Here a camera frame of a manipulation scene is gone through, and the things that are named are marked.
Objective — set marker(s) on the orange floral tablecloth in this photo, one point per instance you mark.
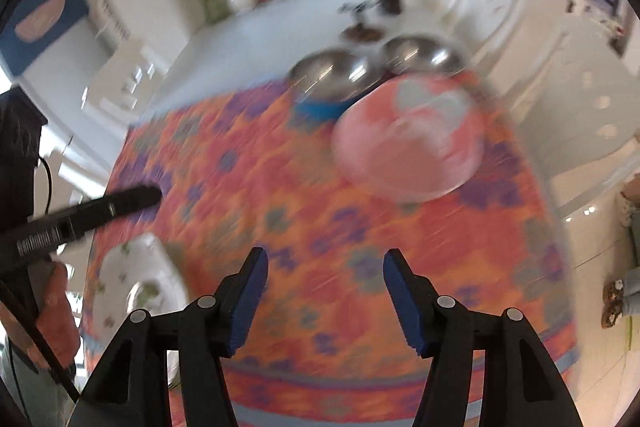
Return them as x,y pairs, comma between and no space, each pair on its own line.
300,207

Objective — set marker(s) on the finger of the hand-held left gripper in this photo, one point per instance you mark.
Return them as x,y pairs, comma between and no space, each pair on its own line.
120,204

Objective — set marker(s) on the white shelf unit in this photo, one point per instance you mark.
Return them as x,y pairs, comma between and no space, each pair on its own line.
112,19

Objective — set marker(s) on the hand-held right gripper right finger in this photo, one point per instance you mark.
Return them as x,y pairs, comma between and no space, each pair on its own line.
405,307

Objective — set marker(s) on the round wooden stand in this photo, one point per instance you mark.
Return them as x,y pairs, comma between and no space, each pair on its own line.
362,34

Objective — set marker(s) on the person's left hand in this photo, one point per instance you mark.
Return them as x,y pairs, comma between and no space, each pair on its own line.
62,322

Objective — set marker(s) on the pink plate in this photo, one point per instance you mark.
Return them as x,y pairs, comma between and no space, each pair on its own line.
405,142

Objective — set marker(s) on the blue bowl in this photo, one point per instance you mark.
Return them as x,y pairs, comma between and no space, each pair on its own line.
320,109

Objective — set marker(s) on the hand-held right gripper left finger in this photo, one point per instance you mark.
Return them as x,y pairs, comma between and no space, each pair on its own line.
245,302

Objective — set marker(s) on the steel bowl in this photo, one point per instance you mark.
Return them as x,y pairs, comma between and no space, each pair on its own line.
420,54
330,72

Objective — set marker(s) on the white floral plate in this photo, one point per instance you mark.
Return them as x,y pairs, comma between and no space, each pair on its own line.
150,257

